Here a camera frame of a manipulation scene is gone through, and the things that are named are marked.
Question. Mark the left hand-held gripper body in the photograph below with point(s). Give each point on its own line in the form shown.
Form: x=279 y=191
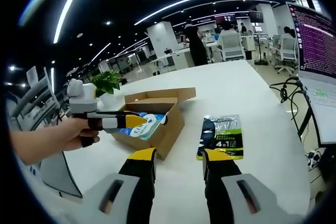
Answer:
x=82 y=100

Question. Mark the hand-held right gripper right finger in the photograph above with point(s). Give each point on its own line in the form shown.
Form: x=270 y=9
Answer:
x=220 y=184

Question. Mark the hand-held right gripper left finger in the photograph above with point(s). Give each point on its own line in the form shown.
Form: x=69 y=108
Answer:
x=139 y=182

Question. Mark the blue white wipes pack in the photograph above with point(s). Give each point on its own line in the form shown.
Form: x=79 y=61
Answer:
x=141 y=132

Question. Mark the black green soft item packet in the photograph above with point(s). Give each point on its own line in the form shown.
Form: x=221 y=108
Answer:
x=223 y=134

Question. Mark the brown cardboard shoe box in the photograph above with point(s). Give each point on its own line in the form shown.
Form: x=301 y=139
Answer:
x=173 y=129

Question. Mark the person's left hand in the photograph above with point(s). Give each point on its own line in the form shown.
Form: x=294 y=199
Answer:
x=74 y=133

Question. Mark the green potted plant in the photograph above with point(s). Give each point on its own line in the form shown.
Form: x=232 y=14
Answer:
x=105 y=82

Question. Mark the white office desk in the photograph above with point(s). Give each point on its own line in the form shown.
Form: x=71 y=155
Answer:
x=176 y=60

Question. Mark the white power strip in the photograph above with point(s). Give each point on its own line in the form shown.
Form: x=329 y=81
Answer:
x=313 y=157

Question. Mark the white office chair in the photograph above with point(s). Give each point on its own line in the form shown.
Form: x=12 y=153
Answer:
x=286 y=51
x=232 y=47

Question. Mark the hanging red display screen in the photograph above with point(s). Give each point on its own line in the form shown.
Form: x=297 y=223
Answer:
x=224 y=18

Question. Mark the laptop with purple screen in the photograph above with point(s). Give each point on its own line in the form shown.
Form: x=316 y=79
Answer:
x=315 y=45

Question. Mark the hanging dark display screen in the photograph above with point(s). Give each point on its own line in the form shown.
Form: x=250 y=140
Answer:
x=256 y=16

